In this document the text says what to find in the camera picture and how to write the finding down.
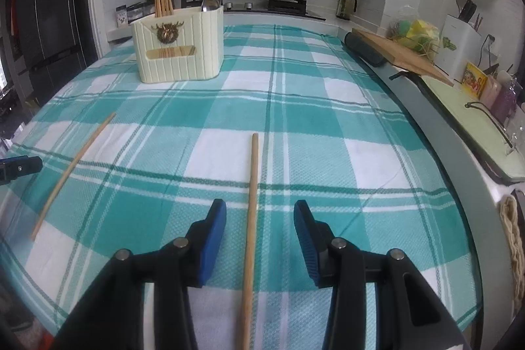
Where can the white knife block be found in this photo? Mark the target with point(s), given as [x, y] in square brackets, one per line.
[459, 46]

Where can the spice jar with label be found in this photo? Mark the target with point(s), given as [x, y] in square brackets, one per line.
[122, 18]

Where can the light green board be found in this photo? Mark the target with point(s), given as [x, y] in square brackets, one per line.
[471, 128]

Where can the clear spice jar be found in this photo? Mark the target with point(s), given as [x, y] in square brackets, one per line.
[137, 9]

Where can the yellow green plastic bag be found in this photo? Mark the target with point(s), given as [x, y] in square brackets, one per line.
[416, 32]

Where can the colourful printed box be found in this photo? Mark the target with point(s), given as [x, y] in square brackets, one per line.
[475, 79]

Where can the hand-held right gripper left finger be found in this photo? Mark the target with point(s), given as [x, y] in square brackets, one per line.
[213, 235]

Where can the wooden cutting board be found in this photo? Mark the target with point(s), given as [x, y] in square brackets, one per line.
[406, 54]

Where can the gas stove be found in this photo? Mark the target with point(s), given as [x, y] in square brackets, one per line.
[279, 7]

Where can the kitchen cleaver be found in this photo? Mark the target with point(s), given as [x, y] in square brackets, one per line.
[463, 1]

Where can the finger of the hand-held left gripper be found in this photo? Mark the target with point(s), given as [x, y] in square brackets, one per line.
[20, 168]

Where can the teal plaid tablecloth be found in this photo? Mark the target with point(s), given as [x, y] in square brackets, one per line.
[287, 128]

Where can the metal spoon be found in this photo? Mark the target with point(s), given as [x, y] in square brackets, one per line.
[204, 7]
[213, 4]

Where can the dark glass oil bottle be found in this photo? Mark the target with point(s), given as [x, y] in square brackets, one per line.
[346, 3]

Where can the dark cylindrical roll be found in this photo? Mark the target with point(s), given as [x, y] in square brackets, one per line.
[365, 48]

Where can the pink bottle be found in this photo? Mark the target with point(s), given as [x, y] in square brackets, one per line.
[503, 98]

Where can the cream ribbed utensil holder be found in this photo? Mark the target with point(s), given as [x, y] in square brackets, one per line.
[176, 67]

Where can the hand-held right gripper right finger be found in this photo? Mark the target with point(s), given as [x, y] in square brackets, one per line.
[305, 239]

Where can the dark refrigerator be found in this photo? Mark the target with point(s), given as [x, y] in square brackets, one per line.
[45, 5]

